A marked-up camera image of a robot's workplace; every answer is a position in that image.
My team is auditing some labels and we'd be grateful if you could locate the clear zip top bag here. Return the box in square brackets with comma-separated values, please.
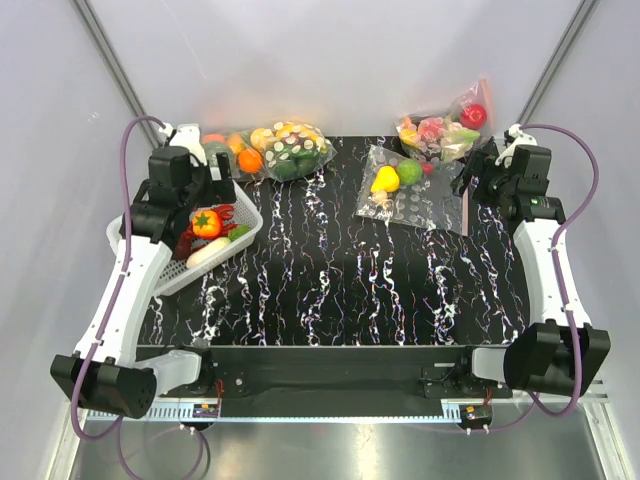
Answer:
[355, 146, 469, 236]

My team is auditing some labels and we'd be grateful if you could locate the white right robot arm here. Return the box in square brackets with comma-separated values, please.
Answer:
[452, 141, 611, 398]

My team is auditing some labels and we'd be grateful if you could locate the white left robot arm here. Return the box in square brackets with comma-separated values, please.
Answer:
[50, 146, 235, 419]

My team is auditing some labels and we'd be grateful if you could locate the left bag of fake food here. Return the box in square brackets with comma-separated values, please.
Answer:
[201, 128, 267, 183]

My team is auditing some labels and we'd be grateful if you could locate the bag of fake food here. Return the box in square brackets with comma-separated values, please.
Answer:
[201, 128, 267, 183]
[395, 78, 494, 163]
[252, 121, 336, 182]

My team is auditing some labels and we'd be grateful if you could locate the right bag of fake food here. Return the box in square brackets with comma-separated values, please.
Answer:
[395, 78, 494, 163]

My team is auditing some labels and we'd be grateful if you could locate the middle bag of fake food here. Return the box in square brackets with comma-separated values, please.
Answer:
[252, 121, 336, 182]

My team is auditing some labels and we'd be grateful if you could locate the orange toy tomato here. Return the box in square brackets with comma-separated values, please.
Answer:
[191, 210, 223, 240]

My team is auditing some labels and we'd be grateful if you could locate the white plastic basket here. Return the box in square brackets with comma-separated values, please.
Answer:
[105, 179, 263, 298]

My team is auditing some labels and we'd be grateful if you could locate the green toy pumpkin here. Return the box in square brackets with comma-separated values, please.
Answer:
[203, 141, 231, 167]

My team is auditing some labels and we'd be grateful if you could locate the orange toy orange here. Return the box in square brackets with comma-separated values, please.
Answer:
[237, 148, 263, 174]

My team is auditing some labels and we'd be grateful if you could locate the red toy lobster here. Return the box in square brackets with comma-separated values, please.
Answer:
[172, 204, 236, 260]

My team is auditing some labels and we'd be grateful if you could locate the red toy chili pepper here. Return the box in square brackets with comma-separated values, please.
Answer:
[421, 162, 434, 175]

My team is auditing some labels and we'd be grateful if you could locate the red toy apple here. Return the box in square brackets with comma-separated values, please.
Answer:
[459, 104, 488, 131]

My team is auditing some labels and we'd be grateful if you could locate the green toy lime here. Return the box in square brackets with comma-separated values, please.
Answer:
[396, 158, 423, 186]

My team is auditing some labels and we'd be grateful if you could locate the yellow toy pear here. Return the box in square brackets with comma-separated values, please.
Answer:
[370, 165, 400, 193]

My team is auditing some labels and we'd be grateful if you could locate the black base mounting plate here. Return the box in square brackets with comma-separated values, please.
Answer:
[134, 344, 516, 419]

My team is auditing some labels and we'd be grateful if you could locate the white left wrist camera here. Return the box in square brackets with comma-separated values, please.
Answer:
[158, 123, 208, 166]

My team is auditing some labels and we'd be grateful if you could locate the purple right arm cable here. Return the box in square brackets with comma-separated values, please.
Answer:
[469, 123, 600, 434]

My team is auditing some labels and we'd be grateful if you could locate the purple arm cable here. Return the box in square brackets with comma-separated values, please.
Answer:
[69, 115, 206, 479]
[469, 123, 600, 434]

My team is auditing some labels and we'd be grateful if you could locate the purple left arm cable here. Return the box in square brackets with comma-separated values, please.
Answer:
[69, 115, 206, 479]

